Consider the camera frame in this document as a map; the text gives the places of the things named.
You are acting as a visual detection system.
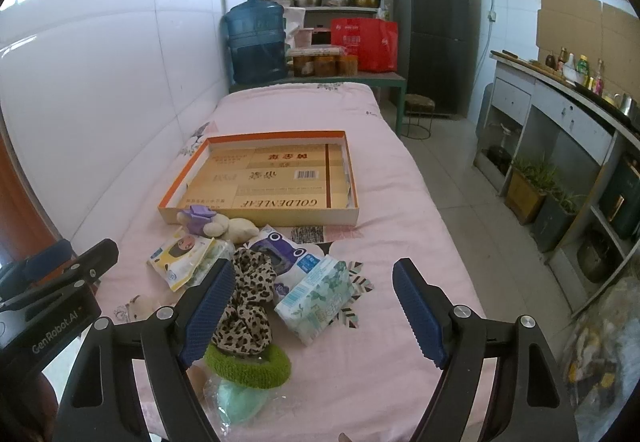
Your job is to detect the leopard print scrunchie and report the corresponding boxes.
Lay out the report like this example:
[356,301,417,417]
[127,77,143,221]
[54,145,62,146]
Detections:
[213,247,276,356]

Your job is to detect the yellow cartoon tissue pack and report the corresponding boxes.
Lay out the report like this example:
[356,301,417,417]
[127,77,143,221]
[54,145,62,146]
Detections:
[146,228,234,292]

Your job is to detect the green fuzzy ring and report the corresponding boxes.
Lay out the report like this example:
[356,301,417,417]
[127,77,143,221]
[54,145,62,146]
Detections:
[203,342,293,391]

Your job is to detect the mint green sponge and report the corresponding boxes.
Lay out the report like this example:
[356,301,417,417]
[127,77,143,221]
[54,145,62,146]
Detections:
[203,376,271,436]

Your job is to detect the white bear purple bow plush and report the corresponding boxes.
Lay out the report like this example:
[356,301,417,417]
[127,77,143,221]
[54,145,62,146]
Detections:
[177,205,259,245]

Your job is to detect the blue cartoon tissue pack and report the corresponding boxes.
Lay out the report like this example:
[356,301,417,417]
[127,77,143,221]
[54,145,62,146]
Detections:
[246,225,332,304]

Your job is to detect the green floral tissue pack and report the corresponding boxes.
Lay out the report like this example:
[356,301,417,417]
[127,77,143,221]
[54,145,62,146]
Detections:
[274,257,355,346]

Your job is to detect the pink bed blanket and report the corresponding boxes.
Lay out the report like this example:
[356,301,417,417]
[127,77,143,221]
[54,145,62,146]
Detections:
[92,84,480,441]

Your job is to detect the yellow planter with grass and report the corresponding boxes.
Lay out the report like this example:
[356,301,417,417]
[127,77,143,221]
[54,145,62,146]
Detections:
[504,157,555,225]

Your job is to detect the orange rimmed cardboard box tray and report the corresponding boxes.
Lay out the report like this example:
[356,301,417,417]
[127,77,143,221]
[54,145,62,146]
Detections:
[157,130,359,226]

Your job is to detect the grey kitchen counter cabinet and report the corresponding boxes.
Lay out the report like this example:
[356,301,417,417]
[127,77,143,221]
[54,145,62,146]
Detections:
[474,53,639,314]

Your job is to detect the blue water jug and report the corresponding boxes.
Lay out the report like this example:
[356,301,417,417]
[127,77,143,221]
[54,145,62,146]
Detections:
[224,0,288,84]

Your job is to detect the jars of preserved food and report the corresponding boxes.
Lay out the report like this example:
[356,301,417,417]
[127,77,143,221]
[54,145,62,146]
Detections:
[286,44,358,77]

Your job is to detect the bottles on counter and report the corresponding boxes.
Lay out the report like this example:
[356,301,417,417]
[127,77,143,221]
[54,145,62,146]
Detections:
[542,46,604,95]

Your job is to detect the red shopping bag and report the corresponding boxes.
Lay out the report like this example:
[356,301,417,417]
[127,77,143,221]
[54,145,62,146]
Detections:
[331,17,398,74]

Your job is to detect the dark grey refrigerator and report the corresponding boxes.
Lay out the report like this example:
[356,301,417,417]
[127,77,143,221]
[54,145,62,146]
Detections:
[393,0,471,115]

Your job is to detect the round wire stool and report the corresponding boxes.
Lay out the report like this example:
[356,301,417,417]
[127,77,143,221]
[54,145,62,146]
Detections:
[404,93,436,141]

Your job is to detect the cardboard sheets on wall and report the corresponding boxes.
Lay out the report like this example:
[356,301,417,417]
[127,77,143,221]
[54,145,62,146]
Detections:
[536,0,640,100]

